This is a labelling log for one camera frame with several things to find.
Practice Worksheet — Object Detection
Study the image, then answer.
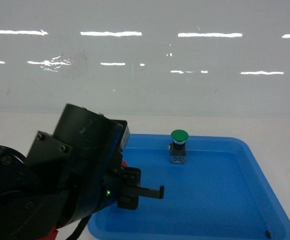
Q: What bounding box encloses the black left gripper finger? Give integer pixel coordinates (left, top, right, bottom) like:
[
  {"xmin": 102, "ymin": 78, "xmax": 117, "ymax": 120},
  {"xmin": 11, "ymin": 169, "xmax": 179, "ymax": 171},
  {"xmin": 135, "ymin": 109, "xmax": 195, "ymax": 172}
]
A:
[{"xmin": 137, "ymin": 185, "xmax": 165, "ymax": 199}]

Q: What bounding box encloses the blue plastic tray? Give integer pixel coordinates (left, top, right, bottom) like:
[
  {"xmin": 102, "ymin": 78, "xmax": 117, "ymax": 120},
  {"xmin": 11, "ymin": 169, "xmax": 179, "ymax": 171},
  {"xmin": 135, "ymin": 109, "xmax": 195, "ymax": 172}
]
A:
[{"xmin": 87, "ymin": 134, "xmax": 290, "ymax": 240}]

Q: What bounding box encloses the black cable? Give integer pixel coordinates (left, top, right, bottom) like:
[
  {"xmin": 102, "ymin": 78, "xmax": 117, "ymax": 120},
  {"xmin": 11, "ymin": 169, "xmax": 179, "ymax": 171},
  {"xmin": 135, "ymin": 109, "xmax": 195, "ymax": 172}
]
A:
[{"xmin": 66, "ymin": 216, "xmax": 92, "ymax": 240}]

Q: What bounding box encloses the small dark debris piece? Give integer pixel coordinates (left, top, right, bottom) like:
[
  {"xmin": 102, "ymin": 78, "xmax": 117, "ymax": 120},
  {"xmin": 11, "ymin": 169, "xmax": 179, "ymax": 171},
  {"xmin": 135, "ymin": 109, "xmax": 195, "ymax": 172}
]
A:
[{"xmin": 265, "ymin": 230, "xmax": 271, "ymax": 238}]

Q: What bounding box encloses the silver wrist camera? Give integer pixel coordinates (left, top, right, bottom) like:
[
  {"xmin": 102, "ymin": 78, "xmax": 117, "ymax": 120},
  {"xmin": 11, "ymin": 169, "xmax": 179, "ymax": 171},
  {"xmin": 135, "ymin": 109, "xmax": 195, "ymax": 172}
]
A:
[{"xmin": 120, "ymin": 125, "xmax": 131, "ymax": 151}]

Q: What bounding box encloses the green mushroom push button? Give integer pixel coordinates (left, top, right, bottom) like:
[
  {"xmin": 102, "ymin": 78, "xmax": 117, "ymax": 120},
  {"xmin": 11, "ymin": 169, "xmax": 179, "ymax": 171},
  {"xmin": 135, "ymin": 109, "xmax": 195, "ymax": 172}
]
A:
[{"xmin": 169, "ymin": 129, "xmax": 189, "ymax": 164}]

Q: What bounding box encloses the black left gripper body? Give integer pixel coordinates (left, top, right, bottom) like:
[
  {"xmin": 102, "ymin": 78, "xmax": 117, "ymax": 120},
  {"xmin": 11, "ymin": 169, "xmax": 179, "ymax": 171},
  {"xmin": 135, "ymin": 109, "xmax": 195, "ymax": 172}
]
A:
[{"xmin": 95, "ymin": 166, "xmax": 141, "ymax": 212}]

